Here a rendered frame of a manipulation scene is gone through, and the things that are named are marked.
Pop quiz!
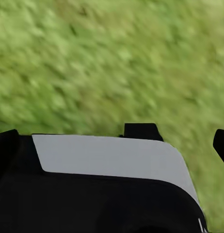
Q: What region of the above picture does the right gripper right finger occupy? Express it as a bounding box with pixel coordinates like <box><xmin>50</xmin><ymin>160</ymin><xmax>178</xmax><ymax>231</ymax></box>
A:
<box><xmin>213</xmin><ymin>129</ymin><xmax>224</xmax><ymax>162</ymax></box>

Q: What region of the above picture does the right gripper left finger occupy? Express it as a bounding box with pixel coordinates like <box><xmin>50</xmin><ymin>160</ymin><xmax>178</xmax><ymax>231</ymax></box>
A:
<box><xmin>0</xmin><ymin>129</ymin><xmax>21</xmax><ymax>180</ymax></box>

